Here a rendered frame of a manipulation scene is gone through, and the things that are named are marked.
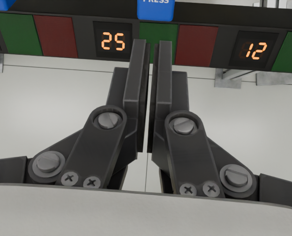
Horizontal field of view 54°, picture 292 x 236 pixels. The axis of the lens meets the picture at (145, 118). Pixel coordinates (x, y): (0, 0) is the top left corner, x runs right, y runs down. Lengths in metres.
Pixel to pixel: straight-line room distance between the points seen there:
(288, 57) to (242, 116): 0.68
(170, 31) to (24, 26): 0.11
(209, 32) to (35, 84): 0.78
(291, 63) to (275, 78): 0.69
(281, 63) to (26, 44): 0.21
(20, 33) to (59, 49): 0.03
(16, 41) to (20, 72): 0.72
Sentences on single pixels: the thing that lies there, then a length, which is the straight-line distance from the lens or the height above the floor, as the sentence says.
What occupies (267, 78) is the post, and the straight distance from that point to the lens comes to 0.95.
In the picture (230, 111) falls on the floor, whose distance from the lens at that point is 0.92.
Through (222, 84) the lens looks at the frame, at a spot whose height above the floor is 0.01.
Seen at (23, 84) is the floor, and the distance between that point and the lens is 0.97.
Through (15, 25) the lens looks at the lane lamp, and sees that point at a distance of 0.25.
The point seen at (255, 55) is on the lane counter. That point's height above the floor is 0.65.
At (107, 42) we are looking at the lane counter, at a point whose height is 0.66.
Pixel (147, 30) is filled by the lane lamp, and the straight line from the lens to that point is 0.23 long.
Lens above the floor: 0.88
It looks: 88 degrees down
